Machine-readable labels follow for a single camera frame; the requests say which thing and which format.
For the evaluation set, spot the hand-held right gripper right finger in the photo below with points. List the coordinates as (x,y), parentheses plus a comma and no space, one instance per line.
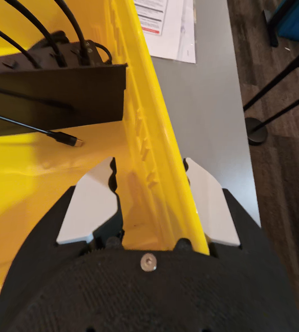
(213,207)

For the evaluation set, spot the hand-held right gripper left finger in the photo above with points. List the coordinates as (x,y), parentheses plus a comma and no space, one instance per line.
(87,205)

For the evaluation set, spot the yellow plastic bin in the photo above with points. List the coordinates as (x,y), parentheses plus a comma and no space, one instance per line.
(22,181)

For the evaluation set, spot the grey desk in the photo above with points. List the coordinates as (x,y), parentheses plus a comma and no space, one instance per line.
(206,116)

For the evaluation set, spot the black tripod stand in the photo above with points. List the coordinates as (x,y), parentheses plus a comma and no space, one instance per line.
(257,132)

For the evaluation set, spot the black charging hub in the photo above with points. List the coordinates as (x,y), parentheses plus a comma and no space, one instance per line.
(61,93)

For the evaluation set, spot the white printed paper sheet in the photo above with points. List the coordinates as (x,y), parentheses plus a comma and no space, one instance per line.
(176,44)

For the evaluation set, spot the black furniture leg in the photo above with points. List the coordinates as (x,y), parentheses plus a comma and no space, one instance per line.
(272,28)

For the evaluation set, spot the printed paper sheet red stripe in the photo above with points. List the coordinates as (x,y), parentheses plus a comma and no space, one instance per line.
(152,15)

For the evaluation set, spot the blue plastic container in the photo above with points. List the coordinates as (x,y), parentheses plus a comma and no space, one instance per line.
(297,20)

